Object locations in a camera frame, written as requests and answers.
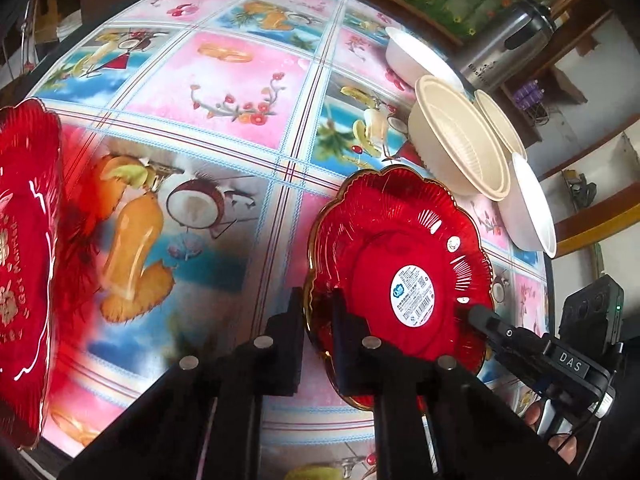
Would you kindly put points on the white foam bowl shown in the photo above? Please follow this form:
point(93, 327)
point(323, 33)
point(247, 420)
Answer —
point(411, 59)
point(525, 211)

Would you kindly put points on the purple bottles on shelf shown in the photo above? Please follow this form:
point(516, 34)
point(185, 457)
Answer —
point(528, 95)

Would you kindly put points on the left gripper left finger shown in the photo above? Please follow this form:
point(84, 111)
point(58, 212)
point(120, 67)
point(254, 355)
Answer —
point(201, 419)

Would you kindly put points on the black tracking camera box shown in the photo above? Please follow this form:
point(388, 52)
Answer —
point(592, 318)

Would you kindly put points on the stainless steel thermos jug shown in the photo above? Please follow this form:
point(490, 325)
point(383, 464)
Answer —
point(505, 45)

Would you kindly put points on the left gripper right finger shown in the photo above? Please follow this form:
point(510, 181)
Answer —
point(433, 420)

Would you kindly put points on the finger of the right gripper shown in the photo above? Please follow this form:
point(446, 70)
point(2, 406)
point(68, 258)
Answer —
point(495, 327)

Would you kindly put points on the small red plastic plate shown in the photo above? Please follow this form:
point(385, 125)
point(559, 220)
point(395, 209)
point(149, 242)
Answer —
point(407, 259)

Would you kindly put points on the large red plastic plate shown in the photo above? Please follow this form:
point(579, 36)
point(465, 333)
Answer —
point(30, 196)

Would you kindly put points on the colourful fruit pattern tablecloth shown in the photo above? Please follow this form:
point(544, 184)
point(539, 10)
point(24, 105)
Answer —
point(261, 109)

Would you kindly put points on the large beige plastic bowl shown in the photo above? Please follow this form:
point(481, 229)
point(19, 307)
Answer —
point(455, 143)

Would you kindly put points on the small beige plastic bowl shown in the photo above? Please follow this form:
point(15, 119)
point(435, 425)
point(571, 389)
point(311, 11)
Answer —
point(500, 124)

